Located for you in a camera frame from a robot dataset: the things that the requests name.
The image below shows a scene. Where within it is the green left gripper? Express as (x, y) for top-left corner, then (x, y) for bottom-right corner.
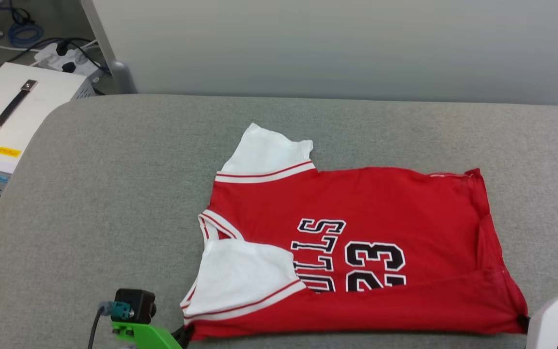
(111, 321), (195, 349)

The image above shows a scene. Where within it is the white power strip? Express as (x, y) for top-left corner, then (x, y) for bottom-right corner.
(34, 42), (103, 81)

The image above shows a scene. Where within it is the black strap handle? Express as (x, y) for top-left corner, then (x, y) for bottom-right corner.
(0, 79), (38, 139)

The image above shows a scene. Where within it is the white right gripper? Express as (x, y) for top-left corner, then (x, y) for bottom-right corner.
(517, 292), (558, 349)

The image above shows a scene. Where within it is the grey partition post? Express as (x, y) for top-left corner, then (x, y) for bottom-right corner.
(81, 0), (138, 95)

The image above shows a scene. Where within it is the blue coiled cable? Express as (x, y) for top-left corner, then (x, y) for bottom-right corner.
(7, 21), (44, 47)

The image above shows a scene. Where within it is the left black cable teal connector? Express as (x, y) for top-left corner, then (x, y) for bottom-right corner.
(87, 300), (132, 349)

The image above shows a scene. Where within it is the white power supply box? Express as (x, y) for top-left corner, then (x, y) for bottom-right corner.
(0, 62), (97, 196)

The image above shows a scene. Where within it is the black power cable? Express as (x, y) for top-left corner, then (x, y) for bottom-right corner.
(0, 37), (111, 71)

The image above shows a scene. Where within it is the red white basketball jersey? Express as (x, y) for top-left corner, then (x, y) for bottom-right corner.
(179, 122), (530, 342)

